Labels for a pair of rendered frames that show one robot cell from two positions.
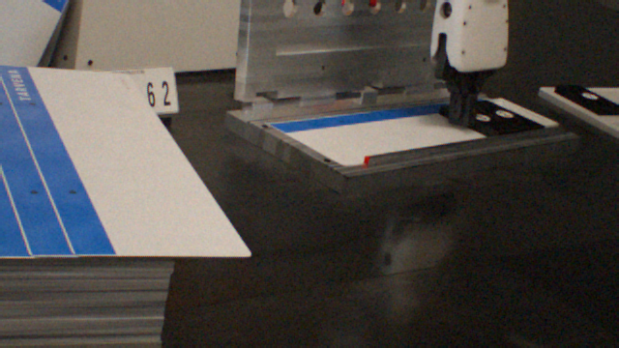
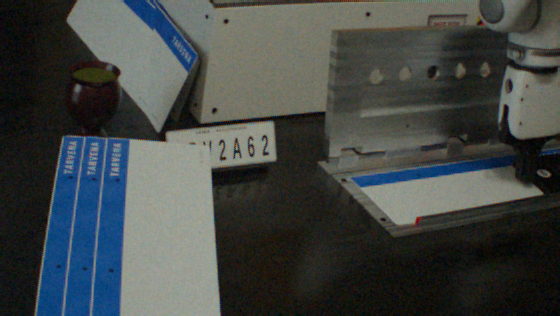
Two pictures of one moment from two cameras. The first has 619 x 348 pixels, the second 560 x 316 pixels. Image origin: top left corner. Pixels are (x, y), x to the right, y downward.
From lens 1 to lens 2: 0.39 m
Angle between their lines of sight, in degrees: 17
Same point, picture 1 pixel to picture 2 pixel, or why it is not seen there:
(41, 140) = (108, 218)
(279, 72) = (363, 131)
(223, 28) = not seen: hidden behind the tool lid
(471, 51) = (528, 122)
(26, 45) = (164, 96)
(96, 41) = (219, 92)
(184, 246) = not seen: outside the picture
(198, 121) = (295, 167)
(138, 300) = not seen: outside the picture
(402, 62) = (486, 118)
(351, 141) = (417, 197)
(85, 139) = (142, 218)
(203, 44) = (320, 91)
